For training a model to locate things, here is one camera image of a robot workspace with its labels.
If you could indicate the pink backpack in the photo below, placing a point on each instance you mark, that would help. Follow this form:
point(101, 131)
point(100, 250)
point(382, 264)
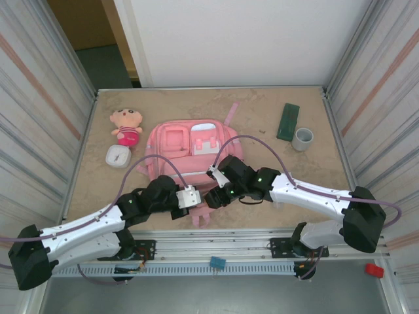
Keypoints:
point(170, 137)

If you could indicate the green pencil case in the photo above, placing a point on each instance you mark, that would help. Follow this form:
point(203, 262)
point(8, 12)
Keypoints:
point(288, 121)

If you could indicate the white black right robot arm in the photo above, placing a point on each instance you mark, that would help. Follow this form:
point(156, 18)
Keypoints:
point(311, 196)

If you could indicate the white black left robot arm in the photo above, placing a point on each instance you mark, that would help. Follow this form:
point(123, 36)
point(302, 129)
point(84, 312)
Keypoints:
point(82, 229)

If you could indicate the white square alarm clock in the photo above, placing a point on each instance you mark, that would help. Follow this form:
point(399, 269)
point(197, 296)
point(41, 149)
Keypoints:
point(118, 157)

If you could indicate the grey plastic cup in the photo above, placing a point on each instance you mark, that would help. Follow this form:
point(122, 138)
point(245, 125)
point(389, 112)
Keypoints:
point(302, 139)

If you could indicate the pink plush doll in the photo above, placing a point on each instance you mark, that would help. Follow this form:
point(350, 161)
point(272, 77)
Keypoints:
point(126, 122)

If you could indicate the small circuit board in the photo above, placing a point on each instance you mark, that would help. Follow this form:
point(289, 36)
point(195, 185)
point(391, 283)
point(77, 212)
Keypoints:
point(126, 270)

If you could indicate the blue terminal connector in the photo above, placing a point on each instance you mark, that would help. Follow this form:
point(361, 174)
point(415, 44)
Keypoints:
point(217, 262)

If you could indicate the small red block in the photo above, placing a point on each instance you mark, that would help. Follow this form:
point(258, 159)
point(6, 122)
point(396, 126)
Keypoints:
point(374, 270)

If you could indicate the tan wooden door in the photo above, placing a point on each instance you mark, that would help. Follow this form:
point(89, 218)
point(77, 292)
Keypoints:
point(121, 39)

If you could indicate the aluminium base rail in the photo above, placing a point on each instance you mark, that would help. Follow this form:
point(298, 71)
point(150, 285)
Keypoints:
point(209, 243)

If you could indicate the aluminium table edge rail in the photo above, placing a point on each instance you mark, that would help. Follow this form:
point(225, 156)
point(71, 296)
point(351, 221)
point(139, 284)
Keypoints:
point(209, 88)

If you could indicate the aluminium enclosure post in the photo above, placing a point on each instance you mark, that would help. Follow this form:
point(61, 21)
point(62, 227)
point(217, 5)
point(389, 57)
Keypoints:
point(353, 49)
point(67, 49)

